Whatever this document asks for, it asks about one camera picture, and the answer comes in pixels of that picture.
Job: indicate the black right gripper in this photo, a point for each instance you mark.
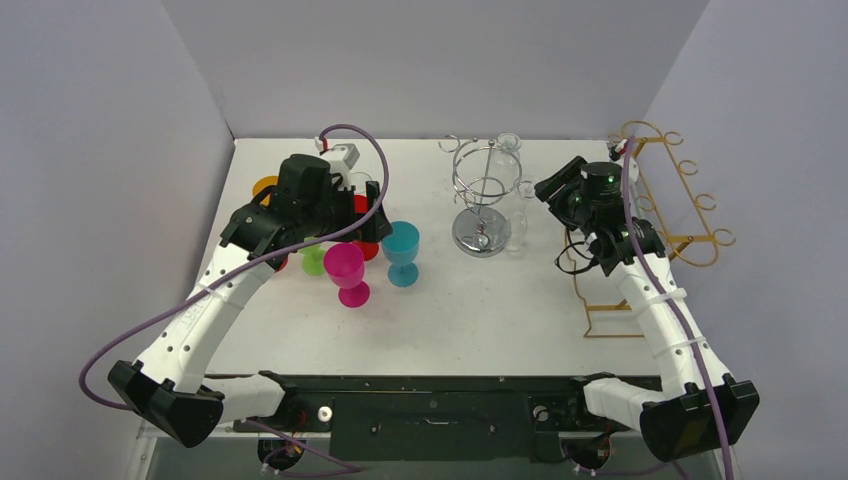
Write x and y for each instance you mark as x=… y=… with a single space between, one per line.
x=556 y=188

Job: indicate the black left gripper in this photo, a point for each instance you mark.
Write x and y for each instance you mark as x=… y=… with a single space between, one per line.
x=346 y=195

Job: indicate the clear stemmed wine glass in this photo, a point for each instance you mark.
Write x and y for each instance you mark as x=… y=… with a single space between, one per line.
x=515 y=210

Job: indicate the blue plastic wine glass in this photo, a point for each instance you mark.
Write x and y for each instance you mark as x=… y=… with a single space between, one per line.
x=401 y=249

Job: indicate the pink plastic wine glass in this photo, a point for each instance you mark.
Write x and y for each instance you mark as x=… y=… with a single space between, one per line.
x=344 y=264

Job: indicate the chrome spiral glass rack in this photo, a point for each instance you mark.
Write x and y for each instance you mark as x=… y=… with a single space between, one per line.
x=479 y=230

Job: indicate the green plastic wine glass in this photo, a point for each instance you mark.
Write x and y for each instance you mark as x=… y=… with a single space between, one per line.
x=312 y=259

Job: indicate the yellow plastic wine glass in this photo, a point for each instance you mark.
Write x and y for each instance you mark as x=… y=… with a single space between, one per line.
x=264 y=185

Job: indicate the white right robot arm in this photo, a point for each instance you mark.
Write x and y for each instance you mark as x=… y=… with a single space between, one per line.
x=700 y=406

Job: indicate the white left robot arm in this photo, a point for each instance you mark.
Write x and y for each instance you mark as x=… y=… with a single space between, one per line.
x=167 y=384

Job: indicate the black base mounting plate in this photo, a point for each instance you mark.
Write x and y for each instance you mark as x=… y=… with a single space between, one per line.
x=434 y=418

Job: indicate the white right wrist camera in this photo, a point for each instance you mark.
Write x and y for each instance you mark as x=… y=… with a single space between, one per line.
x=621 y=150

